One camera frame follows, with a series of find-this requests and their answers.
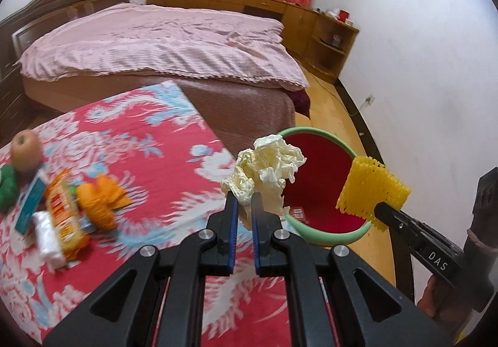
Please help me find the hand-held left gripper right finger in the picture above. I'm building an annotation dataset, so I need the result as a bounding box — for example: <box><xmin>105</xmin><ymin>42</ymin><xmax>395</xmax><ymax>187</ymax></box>
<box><xmin>251</xmin><ymin>193</ymin><xmax>456</xmax><ymax>347</ymax></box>

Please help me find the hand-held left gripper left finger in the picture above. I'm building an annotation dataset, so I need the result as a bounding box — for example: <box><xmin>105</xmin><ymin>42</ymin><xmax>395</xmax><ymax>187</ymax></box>
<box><xmin>43</xmin><ymin>191</ymin><xmax>240</xmax><ymax>347</ymax></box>

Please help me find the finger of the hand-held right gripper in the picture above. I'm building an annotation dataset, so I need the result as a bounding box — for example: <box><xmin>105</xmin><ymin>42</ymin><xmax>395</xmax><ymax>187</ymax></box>
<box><xmin>371</xmin><ymin>201</ymin><xmax>429</xmax><ymax>252</ymax></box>

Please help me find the yellow foam fruit net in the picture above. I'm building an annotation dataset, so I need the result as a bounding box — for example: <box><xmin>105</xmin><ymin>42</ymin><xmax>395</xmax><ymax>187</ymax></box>
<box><xmin>336</xmin><ymin>155</ymin><xmax>412</xmax><ymax>233</ymax></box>

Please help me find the cream paper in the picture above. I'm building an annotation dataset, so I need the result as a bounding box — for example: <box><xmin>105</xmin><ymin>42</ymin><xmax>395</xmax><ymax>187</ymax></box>
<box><xmin>220</xmin><ymin>135</ymin><xmax>307</xmax><ymax>229</ymax></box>

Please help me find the red bucket with green rim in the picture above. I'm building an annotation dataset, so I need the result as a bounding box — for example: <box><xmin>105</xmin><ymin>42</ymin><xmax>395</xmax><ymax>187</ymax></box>
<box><xmin>274</xmin><ymin>128</ymin><xmax>384</xmax><ymax>246</ymax></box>

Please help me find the green toy figure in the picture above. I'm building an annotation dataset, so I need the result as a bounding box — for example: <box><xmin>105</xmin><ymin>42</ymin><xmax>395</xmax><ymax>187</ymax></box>
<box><xmin>0</xmin><ymin>166</ymin><xmax>19</xmax><ymax>213</ymax></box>

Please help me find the person's right hand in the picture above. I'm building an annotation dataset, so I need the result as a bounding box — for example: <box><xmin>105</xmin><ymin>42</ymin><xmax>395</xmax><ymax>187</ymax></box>
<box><xmin>417</xmin><ymin>273</ymin><xmax>467</xmax><ymax>320</ymax></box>

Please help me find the red floral printed cloth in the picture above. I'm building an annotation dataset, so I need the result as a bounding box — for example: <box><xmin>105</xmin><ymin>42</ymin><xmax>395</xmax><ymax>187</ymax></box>
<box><xmin>0</xmin><ymin>81</ymin><xmax>347</xmax><ymax>347</ymax></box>

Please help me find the bed with brown cover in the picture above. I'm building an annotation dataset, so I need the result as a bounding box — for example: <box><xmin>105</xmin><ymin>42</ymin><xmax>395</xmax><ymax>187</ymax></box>
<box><xmin>21</xmin><ymin>72</ymin><xmax>312</xmax><ymax>155</ymax></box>

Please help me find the orange crumpled bag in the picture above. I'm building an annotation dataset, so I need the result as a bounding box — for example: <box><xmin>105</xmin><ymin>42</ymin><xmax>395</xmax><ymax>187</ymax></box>
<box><xmin>76</xmin><ymin>175</ymin><xmax>131</xmax><ymax>231</ymax></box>

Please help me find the maroon cloth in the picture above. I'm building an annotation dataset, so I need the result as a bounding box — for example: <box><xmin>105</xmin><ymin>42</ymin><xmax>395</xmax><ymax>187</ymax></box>
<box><xmin>290</xmin><ymin>91</ymin><xmax>312</xmax><ymax>119</ymax></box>

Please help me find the orange snack packet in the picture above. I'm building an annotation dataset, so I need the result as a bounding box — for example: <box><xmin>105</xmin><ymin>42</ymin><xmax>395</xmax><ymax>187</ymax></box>
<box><xmin>45</xmin><ymin>170</ymin><xmax>92</xmax><ymax>260</ymax></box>

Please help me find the wooden corner shelf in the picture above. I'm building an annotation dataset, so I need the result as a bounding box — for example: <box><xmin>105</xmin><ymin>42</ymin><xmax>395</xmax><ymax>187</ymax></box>
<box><xmin>301</xmin><ymin>12</ymin><xmax>360</xmax><ymax>85</ymax></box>

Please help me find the white crumpled plastic bag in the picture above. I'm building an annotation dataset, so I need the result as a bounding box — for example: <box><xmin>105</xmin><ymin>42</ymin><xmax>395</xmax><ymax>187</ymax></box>
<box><xmin>32</xmin><ymin>211</ymin><xmax>68</xmax><ymax>270</ymax></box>

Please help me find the pink duvet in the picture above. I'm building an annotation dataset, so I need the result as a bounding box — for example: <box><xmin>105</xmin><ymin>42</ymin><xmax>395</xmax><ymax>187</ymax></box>
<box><xmin>19</xmin><ymin>2</ymin><xmax>310</xmax><ymax>93</ymax></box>

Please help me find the blue and white carton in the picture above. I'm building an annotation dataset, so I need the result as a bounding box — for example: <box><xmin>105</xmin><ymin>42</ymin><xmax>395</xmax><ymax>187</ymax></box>
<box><xmin>15</xmin><ymin>172</ymin><xmax>49</xmax><ymax>234</ymax></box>

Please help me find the apple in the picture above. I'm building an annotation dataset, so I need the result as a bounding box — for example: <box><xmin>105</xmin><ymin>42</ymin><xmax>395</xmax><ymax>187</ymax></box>
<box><xmin>10</xmin><ymin>130</ymin><xmax>43</xmax><ymax>173</ymax></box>

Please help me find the long wooden cabinet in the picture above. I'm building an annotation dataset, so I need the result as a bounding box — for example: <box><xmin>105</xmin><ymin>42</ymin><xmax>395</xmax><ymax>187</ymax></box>
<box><xmin>146</xmin><ymin>0</ymin><xmax>317</xmax><ymax>59</ymax></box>

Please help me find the dark wooden nightstand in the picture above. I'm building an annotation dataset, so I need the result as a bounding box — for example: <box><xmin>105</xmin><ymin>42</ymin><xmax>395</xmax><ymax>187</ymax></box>
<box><xmin>0</xmin><ymin>70</ymin><xmax>32</xmax><ymax>141</ymax></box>

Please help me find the dark wooden headboard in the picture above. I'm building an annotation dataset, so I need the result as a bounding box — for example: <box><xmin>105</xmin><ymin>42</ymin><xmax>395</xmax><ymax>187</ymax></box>
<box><xmin>0</xmin><ymin>0</ymin><xmax>133</xmax><ymax>79</ymax></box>

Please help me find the thin floor cable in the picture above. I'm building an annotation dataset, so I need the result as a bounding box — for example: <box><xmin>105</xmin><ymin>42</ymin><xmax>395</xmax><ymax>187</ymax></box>
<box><xmin>311</xmin><ymin>78</ymin><xmax>370</xmax><ymax>114</ymax></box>

